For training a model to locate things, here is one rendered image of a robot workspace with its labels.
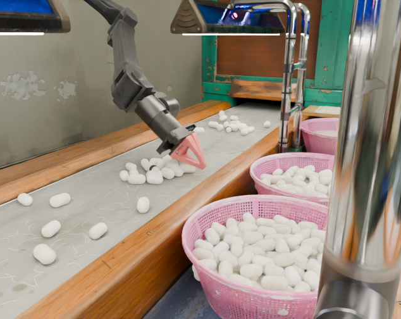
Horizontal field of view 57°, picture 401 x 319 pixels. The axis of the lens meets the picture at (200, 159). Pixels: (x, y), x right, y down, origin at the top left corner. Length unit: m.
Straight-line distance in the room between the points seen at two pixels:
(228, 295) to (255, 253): 0.10
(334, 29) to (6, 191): 1.19
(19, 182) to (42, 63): 2.45
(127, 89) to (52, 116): 2.46
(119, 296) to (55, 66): 2.92
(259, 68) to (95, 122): 2.07
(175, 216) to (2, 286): 0.25
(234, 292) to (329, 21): 1.20
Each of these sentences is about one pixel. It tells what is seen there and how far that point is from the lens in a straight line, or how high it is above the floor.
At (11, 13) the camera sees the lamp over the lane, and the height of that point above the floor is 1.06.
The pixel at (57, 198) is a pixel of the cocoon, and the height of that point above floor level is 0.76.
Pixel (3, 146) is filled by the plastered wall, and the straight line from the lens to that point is 3.07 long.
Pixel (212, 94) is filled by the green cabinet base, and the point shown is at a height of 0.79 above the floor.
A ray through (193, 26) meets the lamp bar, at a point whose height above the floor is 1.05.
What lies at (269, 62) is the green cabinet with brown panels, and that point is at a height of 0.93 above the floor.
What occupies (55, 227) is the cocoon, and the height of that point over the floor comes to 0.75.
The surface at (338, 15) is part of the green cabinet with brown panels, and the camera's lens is 1.50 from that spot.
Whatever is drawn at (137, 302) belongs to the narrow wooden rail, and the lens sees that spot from 0.52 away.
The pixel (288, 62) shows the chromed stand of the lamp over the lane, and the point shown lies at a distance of 0.95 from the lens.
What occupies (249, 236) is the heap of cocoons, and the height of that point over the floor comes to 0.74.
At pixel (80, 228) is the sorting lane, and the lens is 0.64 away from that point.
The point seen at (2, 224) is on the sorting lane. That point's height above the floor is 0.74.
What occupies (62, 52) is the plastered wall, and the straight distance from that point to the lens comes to 3.35.
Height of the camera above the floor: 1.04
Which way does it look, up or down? 19 degrees down
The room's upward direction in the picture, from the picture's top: straight up
